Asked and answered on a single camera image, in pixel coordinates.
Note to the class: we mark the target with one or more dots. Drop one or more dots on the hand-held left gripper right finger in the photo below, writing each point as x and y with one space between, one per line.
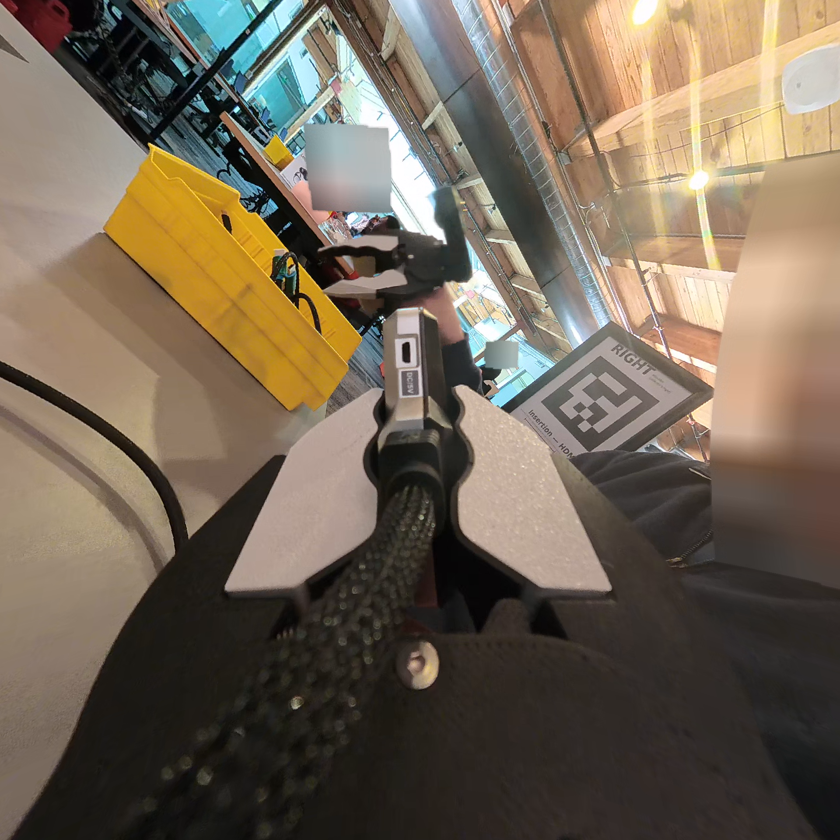
531 512

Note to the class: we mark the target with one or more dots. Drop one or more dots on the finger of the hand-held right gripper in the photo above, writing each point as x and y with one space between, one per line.
367 245
374 285

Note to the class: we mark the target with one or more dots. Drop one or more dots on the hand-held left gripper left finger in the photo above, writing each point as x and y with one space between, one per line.
295 518

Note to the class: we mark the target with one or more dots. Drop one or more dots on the yellow plastic bin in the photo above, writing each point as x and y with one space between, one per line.
216 302

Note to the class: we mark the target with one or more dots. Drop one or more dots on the person's right forearm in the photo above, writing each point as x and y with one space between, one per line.
463 367

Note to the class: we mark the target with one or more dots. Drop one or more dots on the person's right hand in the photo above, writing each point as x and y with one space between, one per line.
449 315

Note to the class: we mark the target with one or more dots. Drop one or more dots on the wooden desk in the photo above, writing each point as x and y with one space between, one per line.
275 177

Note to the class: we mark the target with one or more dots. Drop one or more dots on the framed marker sign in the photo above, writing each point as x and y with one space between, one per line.
610 400

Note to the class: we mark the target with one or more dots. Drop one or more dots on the red storage tote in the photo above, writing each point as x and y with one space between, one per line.
46 16

